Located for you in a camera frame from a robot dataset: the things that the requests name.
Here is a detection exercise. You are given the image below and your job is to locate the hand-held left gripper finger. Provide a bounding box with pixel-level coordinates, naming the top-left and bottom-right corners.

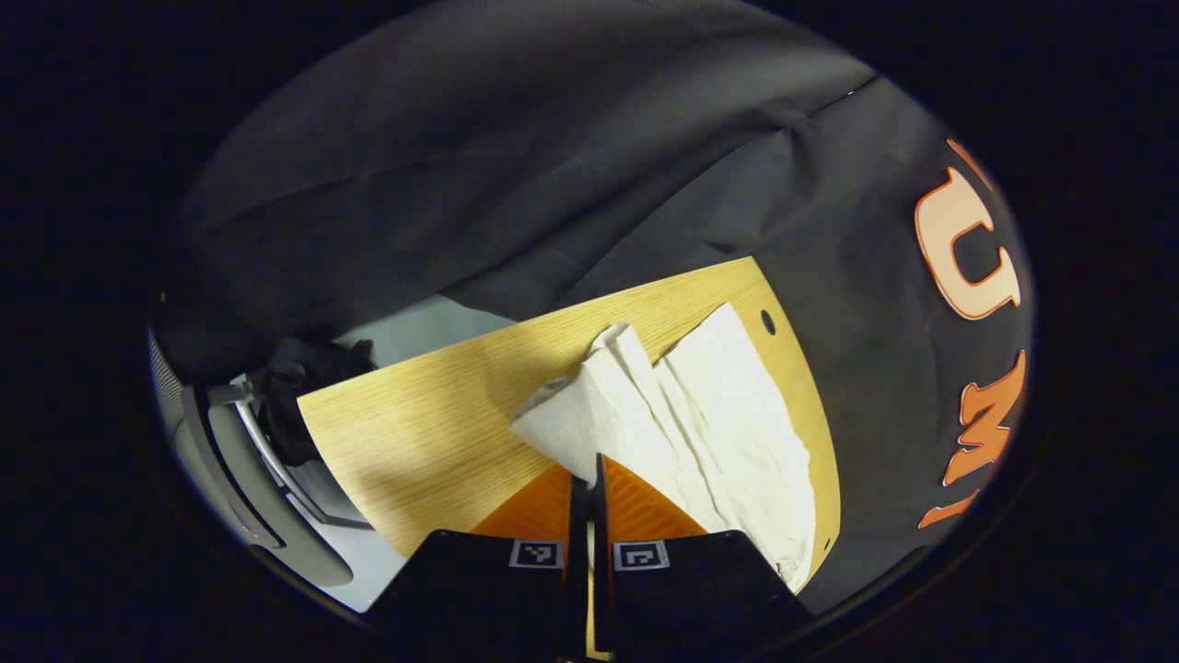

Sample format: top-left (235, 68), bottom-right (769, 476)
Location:
top-left (592, 454), bottom-right (813, 659)
top-left (367, 463), bottom-right (591, 663)

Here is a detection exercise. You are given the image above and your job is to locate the grey office chair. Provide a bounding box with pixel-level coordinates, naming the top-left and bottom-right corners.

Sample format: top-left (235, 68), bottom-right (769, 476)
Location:
top-left (147, 327), bottom-right (369, 590)

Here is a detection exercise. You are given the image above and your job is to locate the black backdrop cloth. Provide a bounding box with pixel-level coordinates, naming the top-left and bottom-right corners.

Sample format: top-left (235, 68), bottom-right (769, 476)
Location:
top-left (152, 0), bottom-right (1034, 616)

